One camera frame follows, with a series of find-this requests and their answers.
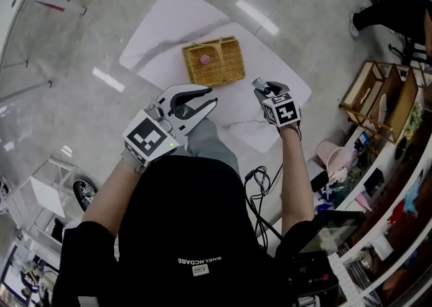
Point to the person's right forearm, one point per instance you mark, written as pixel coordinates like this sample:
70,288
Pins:
297,184

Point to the person's black shirt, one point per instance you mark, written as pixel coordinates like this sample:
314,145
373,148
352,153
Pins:
189,231

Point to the person's left forearm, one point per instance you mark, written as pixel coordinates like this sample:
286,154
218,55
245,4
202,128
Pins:
108,197

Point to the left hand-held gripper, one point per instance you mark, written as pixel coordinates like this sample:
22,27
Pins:
145,137

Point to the white panel frame stand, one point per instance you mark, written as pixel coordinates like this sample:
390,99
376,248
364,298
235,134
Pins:
47,196

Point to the white and black cylinder appliance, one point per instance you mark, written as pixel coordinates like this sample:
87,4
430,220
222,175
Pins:
319,181

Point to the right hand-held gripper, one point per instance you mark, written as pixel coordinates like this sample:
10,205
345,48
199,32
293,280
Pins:
285,111

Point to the small silver round object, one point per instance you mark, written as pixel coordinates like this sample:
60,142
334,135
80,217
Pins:
259,83

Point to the black screen device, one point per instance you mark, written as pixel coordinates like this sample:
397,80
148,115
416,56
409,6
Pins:
334,231

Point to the white artificial flowers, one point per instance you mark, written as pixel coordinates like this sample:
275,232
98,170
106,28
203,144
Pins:
414,120

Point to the wooden shelf trolley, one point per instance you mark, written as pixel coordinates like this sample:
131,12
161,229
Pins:
401,103

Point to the pink waste basket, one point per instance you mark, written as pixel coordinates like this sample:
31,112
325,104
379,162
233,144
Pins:
334,155

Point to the woven wicker basket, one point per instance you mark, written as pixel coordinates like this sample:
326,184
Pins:
229,66

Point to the white plate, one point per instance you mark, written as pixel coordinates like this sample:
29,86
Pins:
380,108

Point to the black equipment pack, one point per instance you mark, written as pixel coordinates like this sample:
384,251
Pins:
314,278

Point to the white metal shelving unit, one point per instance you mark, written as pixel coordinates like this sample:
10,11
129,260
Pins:
388,157

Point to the small pink round object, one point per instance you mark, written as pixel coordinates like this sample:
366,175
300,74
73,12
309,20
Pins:
204,59

